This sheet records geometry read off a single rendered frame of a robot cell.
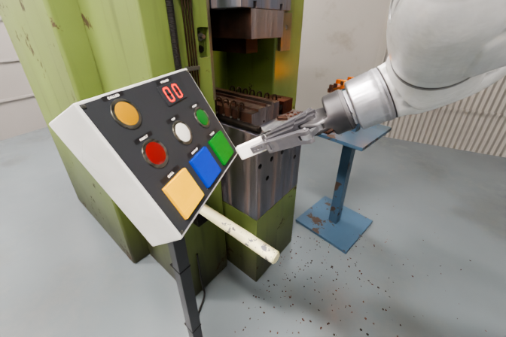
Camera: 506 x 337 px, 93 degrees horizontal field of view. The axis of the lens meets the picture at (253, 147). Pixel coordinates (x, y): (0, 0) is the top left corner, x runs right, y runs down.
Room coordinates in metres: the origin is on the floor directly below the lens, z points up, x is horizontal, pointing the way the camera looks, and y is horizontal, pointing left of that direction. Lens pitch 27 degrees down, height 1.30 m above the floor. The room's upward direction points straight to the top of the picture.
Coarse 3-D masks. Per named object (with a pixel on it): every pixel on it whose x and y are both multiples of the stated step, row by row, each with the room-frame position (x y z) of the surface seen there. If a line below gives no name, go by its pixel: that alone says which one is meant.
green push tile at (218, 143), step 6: (216, 138) 0.57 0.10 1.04; (222, 138) 0.59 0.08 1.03; (210, 144) 0.54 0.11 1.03; (216, 144) 0.55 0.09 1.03; (222, 144) 0.57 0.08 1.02; (228, 144) 0.60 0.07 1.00; (216, 150) 0.54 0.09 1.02; (222, 150) 0.56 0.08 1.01; (228, 150) 0.58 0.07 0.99; (222, 156) 0.54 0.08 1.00; (228, 156) 0.56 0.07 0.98; (222, 162) 0.53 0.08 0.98
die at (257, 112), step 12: (216, 96) 1.15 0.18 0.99; (228, 96) 1.13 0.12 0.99; (252, 96) 1.14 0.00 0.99; (228, 108) 1.00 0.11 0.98; (240, 108) 0.99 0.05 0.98; (252, 108) 0.97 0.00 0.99; (264, 108) 0.98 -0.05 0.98; (276, 108) 1.05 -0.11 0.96; (252, 120) 0.92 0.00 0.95; (264, 120) 0.98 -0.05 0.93
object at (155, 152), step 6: (150, 144) 0.39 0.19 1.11; (156, 144) 0.40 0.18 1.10; (150, 150) 0.38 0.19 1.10; (156, 150) 0.39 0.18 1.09; (162, 150) 0.40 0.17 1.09; (150, 156) 0.37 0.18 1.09; (156, 156) 0.38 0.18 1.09; (162, 156) 0.39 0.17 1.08; (156, 162) 0.37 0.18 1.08; (162, 162) 0.38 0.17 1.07
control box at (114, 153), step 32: (96, 96) 0.38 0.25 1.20; (128, 96) 0.43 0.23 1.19; (160, 96) 0.50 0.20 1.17; (192, 96) 0.61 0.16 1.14; (64, 128) 0.35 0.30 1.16; (96, 128) 0.34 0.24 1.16; (128, 128) 0.38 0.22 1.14; (160, 128) 0.44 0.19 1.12; (192, 128) 0.52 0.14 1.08; (96, 160) 0.34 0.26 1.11; (128, 160) 0.34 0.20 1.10; (128, 192) 0.33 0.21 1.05; (160, 192) 0.34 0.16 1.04; (160, 224) 0.31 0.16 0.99
